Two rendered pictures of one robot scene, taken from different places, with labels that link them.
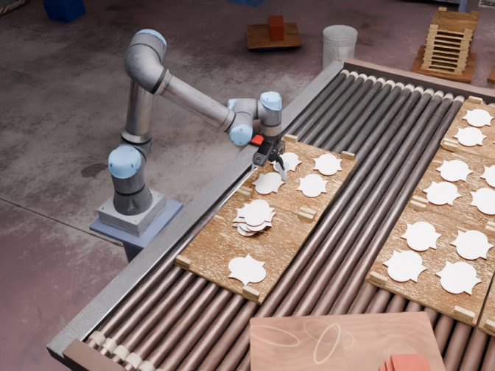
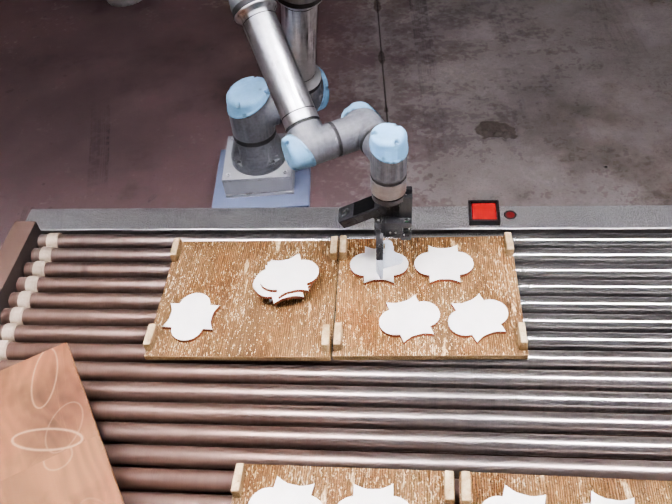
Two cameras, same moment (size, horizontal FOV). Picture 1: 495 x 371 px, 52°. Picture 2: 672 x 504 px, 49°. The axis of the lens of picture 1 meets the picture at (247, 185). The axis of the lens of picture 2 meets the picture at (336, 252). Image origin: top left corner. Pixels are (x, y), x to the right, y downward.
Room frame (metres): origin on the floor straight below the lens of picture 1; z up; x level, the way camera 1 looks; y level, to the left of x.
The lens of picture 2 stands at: (0.96, -1.12, 2.23)
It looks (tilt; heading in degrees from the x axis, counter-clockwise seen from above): 46 degrees down; 65
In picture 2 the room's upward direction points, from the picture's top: 7 degrees counter-clockwise
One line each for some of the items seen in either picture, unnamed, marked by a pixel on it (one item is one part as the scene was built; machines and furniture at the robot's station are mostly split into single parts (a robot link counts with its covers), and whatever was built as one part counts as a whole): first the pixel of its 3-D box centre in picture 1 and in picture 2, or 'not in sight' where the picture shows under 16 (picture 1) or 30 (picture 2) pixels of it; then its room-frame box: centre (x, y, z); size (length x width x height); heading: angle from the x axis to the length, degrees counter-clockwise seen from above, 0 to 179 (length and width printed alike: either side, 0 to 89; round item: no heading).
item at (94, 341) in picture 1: (254, 171); (413, 242); (1.68, -0.03, 0.90); 1.95 x 0.05 x 0.05; 146
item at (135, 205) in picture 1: (131, 193); (256, 143); (1.49, 0.45, 0.99); 0.15 x 0.15 x 0.10
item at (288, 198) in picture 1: (298, 176); (426, 294); (1.59, -0.21, 0.93); 0.41 x 0.35 x 0.02; 147
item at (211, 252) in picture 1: (247, 242); (247, 296); (1.25, 0.01, 0.93); 0.41 x 0.35 x 0.02; 147
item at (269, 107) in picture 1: (269, 108); (388, 153); (1.57, -0.10, 1.27); 0.09 x 0.08 x 0.11; 85
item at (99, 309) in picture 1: (240, 168); (413, 225); (1.72, 0.03, 0.89); 2.08 x 0.09 x 0.06; 146
